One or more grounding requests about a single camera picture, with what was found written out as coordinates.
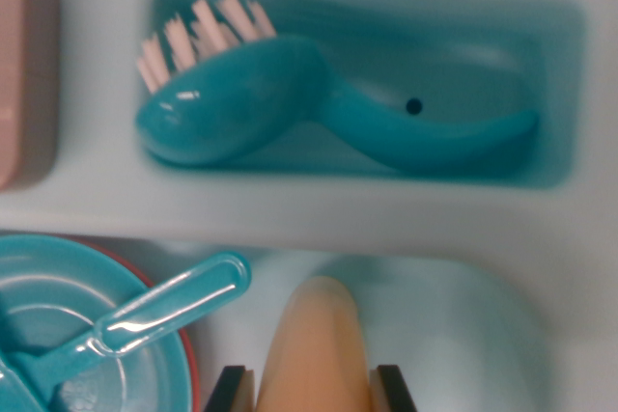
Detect cream detergent bottle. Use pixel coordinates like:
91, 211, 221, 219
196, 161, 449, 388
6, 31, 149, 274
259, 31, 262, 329
254, 275, 376, 412

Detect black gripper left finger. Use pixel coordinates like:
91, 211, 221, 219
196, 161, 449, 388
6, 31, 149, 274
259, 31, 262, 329
205, 366, 256, 412

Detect light blue toy sink unit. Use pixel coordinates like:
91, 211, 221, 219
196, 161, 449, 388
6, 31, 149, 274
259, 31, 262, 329
0, 0, 618, 412

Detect teal plastic fork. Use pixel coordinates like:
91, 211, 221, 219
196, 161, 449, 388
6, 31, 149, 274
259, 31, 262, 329
0, 251, 252, 412

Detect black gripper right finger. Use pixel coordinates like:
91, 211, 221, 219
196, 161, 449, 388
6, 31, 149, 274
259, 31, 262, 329
369, 364, 419, 412

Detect teal plastic plate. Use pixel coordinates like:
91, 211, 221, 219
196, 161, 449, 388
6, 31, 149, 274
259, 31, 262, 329
0, 233, 192, 412

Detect teal dish brush white bristles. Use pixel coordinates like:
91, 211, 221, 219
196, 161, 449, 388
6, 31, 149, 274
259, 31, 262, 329
134, 0, 540, 176

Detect red plastic plate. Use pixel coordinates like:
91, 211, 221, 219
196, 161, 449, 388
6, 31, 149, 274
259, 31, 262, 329
62, 233, 200, 412

